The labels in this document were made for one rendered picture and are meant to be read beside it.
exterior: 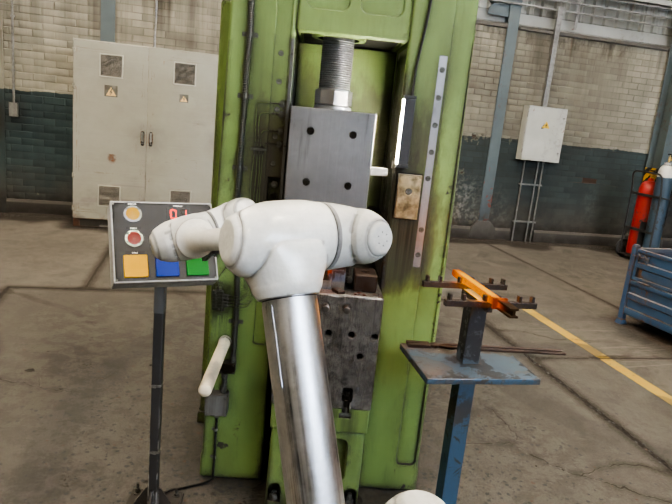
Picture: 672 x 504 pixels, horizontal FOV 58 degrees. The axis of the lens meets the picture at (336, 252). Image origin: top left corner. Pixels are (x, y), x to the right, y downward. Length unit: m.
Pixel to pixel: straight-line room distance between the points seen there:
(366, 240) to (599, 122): 8.81
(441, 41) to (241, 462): 1.86
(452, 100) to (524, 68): 6.81
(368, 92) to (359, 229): 1.59
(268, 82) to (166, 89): 5.09
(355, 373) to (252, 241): 1.35
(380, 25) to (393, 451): 1.71
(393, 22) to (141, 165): 5.41
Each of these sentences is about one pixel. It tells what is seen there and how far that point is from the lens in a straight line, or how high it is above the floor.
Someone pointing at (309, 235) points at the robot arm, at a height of 1.34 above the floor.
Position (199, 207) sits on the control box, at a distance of 2.17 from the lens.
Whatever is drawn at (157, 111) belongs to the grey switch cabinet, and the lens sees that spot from 7.36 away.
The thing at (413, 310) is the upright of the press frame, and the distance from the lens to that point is 2.45.
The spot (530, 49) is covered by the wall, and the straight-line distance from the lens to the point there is 9.20.
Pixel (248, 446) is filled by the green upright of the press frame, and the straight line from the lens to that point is 2.68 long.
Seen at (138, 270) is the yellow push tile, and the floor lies 1.00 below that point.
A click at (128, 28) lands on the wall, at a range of 8.08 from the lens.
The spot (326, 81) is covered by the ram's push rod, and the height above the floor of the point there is 1.67.
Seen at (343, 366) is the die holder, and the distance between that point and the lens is 2.29.
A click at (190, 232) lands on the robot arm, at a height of 1.23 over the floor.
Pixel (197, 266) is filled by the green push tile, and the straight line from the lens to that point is 2.09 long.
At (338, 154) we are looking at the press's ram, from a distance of 2.16.
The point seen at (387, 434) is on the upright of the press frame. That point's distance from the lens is 2.66.
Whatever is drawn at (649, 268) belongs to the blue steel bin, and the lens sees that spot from 5.71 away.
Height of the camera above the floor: 1.54
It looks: 13 degrees down
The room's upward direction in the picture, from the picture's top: 6 degrees clockwise
